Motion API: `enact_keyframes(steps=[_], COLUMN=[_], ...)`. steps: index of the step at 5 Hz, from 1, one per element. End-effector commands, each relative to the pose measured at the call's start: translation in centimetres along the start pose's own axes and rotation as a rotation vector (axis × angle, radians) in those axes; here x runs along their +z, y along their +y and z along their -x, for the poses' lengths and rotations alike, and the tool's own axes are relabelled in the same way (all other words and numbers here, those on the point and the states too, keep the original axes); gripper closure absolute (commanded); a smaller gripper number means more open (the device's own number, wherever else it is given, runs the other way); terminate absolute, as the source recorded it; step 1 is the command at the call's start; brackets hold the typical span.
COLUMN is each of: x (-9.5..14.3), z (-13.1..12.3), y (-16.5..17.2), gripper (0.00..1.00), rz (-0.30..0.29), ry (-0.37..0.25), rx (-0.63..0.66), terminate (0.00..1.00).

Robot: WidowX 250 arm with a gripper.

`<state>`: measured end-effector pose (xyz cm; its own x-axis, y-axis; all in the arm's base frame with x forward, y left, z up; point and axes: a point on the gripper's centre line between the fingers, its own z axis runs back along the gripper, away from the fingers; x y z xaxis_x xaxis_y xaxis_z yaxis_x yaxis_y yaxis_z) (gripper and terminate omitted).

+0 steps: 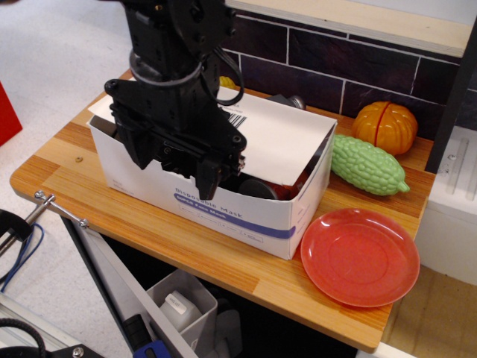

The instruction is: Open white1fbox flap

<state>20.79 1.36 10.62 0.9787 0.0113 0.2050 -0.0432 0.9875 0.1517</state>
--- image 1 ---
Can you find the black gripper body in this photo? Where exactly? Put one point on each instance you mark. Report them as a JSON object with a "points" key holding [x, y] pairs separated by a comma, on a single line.
{"points": [[188, 119]]}

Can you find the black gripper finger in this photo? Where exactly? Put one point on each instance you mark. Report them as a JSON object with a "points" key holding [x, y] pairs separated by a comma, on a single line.
{"points": [[141, 146], [209, 175]]}

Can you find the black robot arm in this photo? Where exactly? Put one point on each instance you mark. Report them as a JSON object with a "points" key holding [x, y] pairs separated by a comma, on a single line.
{"points": [[178, 40]]}

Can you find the yellow toy fruit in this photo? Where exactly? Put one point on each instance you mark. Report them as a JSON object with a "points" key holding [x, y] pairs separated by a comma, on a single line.
{"points": [[227, 82]]}

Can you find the red can in box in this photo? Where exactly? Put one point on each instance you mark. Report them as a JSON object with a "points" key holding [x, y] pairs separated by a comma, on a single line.
{"points": [[259, 188]]}

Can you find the grey metal can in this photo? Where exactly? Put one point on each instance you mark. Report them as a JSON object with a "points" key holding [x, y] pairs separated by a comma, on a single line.
{"points": [[292, 101]]}

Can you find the grey plastic bin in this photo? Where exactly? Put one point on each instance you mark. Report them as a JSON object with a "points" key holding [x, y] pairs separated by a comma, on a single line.
{"points": [[200, 336]]}

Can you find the red box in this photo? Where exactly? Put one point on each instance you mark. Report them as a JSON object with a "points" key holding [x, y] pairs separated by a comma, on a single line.
{"points": [[9, 121]]}

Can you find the white bottle in bin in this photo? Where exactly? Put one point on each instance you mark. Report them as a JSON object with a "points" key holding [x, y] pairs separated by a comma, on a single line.
{"points": [[179, 310]]}

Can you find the metal clamp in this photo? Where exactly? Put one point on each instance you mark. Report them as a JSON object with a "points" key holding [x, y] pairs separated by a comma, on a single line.
{"points": [[15, 228]]}

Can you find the green toy bitter gourd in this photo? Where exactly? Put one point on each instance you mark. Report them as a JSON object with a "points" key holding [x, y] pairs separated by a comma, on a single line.
{"points": [[367, 167]]}

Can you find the red plastic plate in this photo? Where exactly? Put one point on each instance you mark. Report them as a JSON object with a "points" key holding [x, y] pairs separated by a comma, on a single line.
{"points": [[360, 258]]}

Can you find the orange toy pumpkin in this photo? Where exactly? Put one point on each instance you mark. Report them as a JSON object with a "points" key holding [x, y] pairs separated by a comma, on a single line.
{"points": [[386, 125]]}

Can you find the white cabinet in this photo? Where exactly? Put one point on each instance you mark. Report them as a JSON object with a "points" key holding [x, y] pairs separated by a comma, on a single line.
{"points": [[446, 238]]}

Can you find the blue black tool handle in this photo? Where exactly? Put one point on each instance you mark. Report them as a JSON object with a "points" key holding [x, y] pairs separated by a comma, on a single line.
{"points": [[140, 339]]}

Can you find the black vertical post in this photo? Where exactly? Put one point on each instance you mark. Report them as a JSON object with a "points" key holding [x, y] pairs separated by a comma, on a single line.
{"points": [[453, 106]]}

